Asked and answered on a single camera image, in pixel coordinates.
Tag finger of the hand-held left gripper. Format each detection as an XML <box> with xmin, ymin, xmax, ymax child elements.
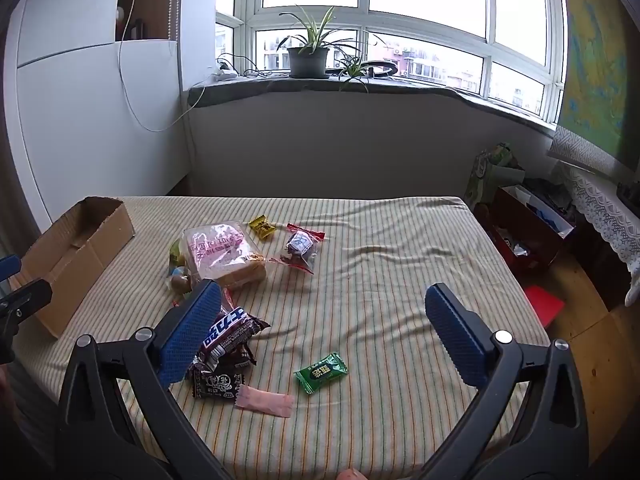
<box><xmin>0</xmin><ymin>279</ymin><xmax>54</xmax><ymax>335</ymax></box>
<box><xmin>0</xmin><ymin>255</ymin><xmax>24</xmax><ymax>281</ymax></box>

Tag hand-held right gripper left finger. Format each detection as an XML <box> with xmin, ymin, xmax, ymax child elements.
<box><xmin>55</xmin><ymin>280</ymin><xmax>236</xmax><ymax>480</ymax></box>

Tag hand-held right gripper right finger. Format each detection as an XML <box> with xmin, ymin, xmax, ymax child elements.
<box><xmin>400</xmin><ymin>282</ymin><xmax>591</xmax><ymax>480</ymax></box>

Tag brown chocolate bar packet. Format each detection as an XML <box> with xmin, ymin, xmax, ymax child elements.
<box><xmin>199</xmin><ymin>307</ymin><xmax>271</xmax><ymax>372</ymax></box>

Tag black snack packet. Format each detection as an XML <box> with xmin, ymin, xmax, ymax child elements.
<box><xmin>188</xmin><ymin>366</ymin><xmax>246</xmax><ymax>402</ymax></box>

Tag brown cardboard box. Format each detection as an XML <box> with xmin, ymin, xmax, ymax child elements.
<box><xmin>10</xmin><ymin>196</ymin><xmax>136</xmax><ymax>339</ymax></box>

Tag sliced bread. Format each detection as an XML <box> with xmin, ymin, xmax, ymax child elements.
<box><xmin>181</xmin><ymin>220</ymin><xmax>269</xmax><ymax>291</ymax></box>

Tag pink snack packet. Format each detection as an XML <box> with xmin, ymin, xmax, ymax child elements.
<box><xmin>234</xmin><ymin>385</ymin><xmax>295</xmax><ymax>418</ymax></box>

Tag yellow candy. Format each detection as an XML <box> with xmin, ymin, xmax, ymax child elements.
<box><xmin>248</xmin><ymin>216</ymin><xmax>277</xmax><ymax>242</ymax></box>

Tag green candy packet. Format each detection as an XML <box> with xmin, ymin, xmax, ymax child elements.
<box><xmin>293</xmin><ymin>352</ymin><xmax>349</xmax><ymax>396</ymax></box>

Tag dark snack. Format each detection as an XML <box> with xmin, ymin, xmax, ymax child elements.
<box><xmin>280</xmin><ymin>223</ymin><xmax>326</xmax><ymax>275</ymax></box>

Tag red flat item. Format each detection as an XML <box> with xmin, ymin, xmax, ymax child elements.
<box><xmin>522</xmin><ymin>284</ymin><xmax>566</xmax><ymax>329</ymax></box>

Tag red storage box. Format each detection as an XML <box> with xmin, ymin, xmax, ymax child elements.
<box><xmin>486</xmin><ymin>185</ymin><xmax>577</xmax><ymax>274</ymax></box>

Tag green paper bag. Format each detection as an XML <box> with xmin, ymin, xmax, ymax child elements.
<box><xmin>463</xmin><ymin>142</ymin><xmax>526</xmax><ymax>207</ymax></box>

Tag white cabinet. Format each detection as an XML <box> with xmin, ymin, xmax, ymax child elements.
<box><xmin>14</xmin><ymin>0</ymin><xmax>192</xmax><ymax>233</ymax></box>

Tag white lace cloth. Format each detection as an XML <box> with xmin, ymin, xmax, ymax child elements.
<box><xmin>546</xmin><ymin>125</ymin><xmax>640</xmax><ymax>288</ymax></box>

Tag grey window sill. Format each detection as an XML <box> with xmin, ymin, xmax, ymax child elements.
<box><xmin>184</xmin><ymin>76</ymin><xmax>557</xmax><ymax>135</ymax></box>

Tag small spider plant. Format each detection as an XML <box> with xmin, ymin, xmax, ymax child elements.
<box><xmin>334</xmin><ymin>52</ymin><xmax>374</xmax><ymax>94</ymax></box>

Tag potted spider plant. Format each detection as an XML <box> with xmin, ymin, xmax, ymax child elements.
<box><xmin>277</xmin><ymin>5</ymin><xmax>362</xmax><ymax>80</ymax></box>

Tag white-framed window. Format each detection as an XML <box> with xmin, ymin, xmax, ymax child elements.
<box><xmin>215</xmin><ymin>0</ymin><xmax>569</xmax><ymax>127</ymax></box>

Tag white cable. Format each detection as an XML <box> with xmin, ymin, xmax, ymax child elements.
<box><xmin>117</xmin><ymin>7</ymin><xmax>199</xmax><ymax>134</ymax></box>

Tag black ring light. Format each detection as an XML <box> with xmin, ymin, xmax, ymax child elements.
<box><xmin>357</xmin><ymin>59</ymin><xmax>401</xmax><ymax>80</ymax></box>

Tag wall map poster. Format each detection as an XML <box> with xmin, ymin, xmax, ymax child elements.
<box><xmin>556</xmin><ymin>0</ymin><xmax>640</xmax><ymax>172</ymax></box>

